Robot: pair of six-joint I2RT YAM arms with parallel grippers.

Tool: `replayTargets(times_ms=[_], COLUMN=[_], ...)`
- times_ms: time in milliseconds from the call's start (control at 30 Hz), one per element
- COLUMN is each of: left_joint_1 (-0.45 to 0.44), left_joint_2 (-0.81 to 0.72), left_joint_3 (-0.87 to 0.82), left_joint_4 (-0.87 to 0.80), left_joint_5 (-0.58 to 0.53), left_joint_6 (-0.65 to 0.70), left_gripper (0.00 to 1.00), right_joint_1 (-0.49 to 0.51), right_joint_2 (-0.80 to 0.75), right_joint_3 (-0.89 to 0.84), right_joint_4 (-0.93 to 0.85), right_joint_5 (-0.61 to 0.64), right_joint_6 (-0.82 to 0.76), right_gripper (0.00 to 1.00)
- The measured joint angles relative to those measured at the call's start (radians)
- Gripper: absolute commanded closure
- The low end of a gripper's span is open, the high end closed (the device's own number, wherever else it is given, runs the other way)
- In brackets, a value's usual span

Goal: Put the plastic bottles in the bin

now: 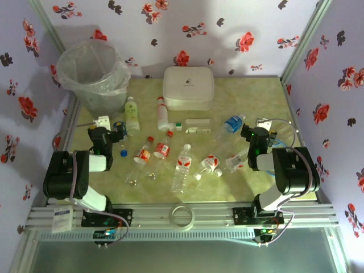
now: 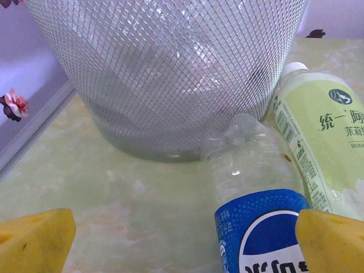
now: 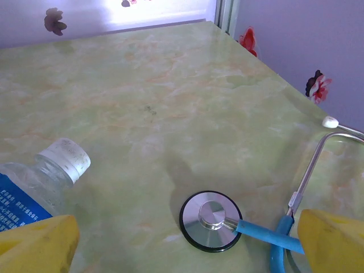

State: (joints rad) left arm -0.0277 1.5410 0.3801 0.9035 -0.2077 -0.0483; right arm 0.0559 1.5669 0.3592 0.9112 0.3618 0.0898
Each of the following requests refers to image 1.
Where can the blue label plastic bottle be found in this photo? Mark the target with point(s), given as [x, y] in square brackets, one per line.
[233, 123]

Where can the clear bottle with blue cap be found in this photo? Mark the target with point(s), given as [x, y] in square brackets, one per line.
[123, 153]

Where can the green label plastic bottle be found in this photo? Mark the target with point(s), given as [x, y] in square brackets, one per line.
[132, 115]

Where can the white label clear bottle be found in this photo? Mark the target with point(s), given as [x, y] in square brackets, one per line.
[236, 161]

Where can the clear plastic trash bin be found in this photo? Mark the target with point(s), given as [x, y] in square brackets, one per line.
[102, 105]

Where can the orange label red cap bottle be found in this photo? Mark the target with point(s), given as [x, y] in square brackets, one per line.
[143, 155]

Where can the white bottle with red cap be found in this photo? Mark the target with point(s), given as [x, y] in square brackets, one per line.
[162, 113]

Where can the short red label clear bottle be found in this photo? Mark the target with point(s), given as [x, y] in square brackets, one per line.
[210, 163]

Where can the white bottle cap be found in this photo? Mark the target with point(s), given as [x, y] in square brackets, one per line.
[219, 172]

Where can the tall clear white cap bottle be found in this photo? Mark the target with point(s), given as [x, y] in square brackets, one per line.
[183, 163]

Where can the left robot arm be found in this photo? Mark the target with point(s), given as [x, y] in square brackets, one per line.
[65, 179]

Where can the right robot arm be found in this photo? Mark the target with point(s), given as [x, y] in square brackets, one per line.
[293, 170]

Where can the clear plastic bin liner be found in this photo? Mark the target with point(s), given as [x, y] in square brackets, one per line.
[65, 71]

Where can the clear acrylic holder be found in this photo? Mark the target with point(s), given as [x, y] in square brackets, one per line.
[293, 128]

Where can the narrow box with green print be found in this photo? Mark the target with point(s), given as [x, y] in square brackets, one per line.
[198, 131]

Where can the small green white box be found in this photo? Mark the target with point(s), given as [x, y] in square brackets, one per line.
[177, 126]

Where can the white zippered case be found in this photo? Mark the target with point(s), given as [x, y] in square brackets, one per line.
[187, 85]

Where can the white paper label card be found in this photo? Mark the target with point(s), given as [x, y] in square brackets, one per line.
[62, 219]

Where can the clear tape roll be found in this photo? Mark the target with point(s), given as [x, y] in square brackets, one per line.
[172, 220]

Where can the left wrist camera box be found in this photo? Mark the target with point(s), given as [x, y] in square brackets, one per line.
[103, 121]

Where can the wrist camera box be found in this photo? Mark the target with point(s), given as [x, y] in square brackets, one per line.
[263, 123]
[103, 121]

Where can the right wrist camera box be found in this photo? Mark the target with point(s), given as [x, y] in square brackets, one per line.
[263, 123]

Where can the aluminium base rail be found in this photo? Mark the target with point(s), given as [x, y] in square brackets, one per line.
[153, 216]

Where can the aluminium frame post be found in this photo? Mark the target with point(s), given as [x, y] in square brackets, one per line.
[305, 39]
[47, 24]

